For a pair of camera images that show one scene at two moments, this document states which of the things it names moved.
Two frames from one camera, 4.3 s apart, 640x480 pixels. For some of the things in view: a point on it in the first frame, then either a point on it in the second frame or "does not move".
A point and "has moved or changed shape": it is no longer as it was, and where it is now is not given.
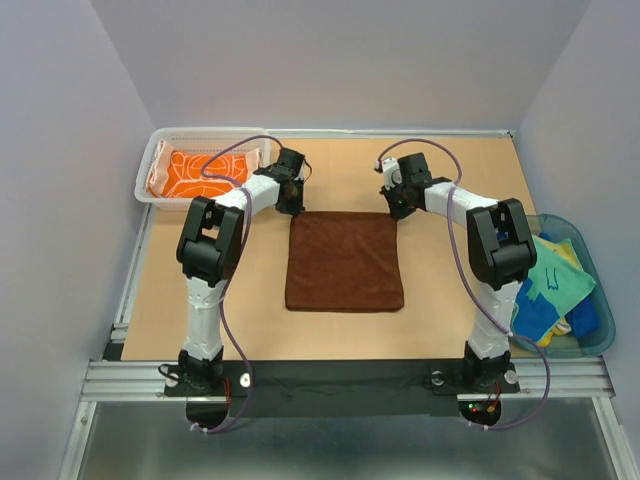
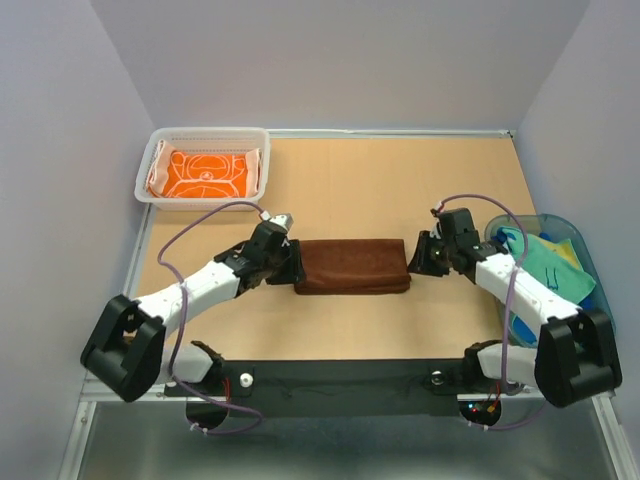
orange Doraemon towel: x=176 y=173 does not move
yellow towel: x=566 y=250 does not move
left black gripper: x=295 y=208 → x=293 y=273
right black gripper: x=398 y=212 → x=420 y=263
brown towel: x=344 y=261 has moved or changed shape
